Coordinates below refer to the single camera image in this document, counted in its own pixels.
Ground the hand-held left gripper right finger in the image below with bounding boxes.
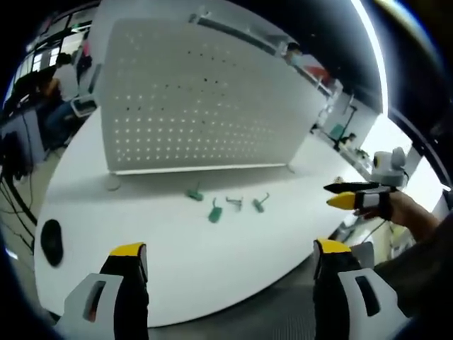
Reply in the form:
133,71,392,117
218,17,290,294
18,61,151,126
312,237,408,340

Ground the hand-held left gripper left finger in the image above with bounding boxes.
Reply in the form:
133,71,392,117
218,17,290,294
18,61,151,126
55,242,150,340

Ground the green hook assembly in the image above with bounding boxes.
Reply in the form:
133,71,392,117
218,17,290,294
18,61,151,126
252,192,270,214
186,181,205,203
207,197,224,225

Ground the white perforated mounting plate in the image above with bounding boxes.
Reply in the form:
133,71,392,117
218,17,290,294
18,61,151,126
94,16,313,177

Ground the person's right hand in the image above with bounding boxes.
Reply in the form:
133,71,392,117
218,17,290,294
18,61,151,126
353,191,442,235

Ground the black oval pad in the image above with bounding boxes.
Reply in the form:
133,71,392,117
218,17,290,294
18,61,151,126
40,219,64,267

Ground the black cable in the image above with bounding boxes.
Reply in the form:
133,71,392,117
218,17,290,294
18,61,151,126
0,169,38,227

